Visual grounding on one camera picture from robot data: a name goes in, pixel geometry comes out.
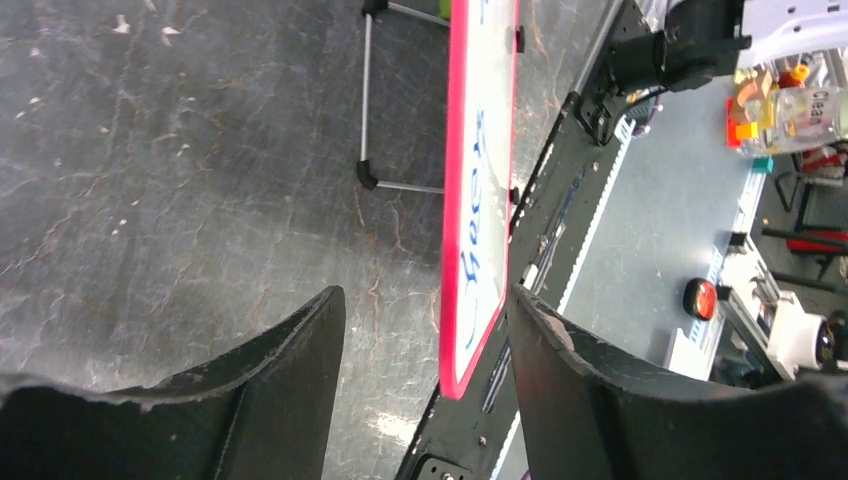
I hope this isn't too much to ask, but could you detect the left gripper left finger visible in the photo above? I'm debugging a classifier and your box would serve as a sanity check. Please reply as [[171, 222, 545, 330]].
[[1, 286, 346, 479]]

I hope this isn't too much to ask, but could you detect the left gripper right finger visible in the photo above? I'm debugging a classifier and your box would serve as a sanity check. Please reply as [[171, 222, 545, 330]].
[[506, 285, 847, 479]]

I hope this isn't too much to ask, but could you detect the pink framed whiteboard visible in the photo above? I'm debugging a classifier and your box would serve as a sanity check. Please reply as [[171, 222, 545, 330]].
[[439, 1, 520, 400]]

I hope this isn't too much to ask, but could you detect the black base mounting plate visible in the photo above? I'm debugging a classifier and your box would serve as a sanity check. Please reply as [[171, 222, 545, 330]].
[[397, 1, 648, 479]]

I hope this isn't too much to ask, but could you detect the red round button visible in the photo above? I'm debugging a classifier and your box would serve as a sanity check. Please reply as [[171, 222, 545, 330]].
[[682, 277, 718, 321]]

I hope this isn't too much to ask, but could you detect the clear spray bottle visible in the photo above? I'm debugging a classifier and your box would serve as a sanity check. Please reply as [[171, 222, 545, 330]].
[[725, 67, 847, 158]]

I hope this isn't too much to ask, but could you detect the grey slotted cable duct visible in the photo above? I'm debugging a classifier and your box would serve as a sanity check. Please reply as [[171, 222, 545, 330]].
[[490, 112, 637, 480]]

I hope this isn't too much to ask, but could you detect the silver whiteboard stand frame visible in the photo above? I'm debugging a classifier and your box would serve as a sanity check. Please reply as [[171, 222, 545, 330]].
[[354, 1, 450, 195]]

